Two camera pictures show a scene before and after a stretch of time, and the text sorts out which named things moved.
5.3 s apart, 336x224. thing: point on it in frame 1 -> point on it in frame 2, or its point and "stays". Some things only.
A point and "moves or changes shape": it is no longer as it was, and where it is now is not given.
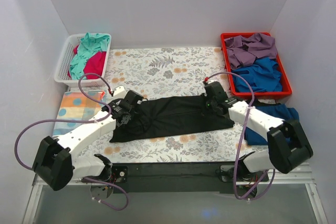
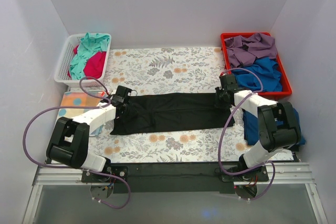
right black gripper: x=210 y=102 -> x=220 y=97
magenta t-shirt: x=95 y=64 stays
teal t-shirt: x=88 y=44 stays
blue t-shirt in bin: x=263 y=76 stays
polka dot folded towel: x=74 y=107 stays
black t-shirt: x=161 y=117 moves or changes shape
